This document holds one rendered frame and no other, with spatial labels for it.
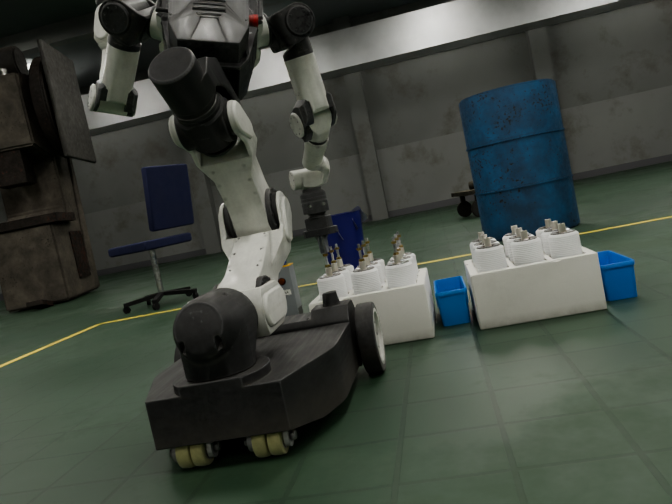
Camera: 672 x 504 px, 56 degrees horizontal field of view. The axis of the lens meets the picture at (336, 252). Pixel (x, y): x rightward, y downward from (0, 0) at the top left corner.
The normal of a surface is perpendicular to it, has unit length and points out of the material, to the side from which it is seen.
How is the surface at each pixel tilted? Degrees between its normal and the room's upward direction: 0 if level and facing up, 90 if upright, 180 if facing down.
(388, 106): 90
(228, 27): 72
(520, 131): 90
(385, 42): 90
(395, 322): 90
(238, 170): 125
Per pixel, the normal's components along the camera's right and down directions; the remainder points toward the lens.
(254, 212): -0.07, 0.45
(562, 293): -0.15, 0.11
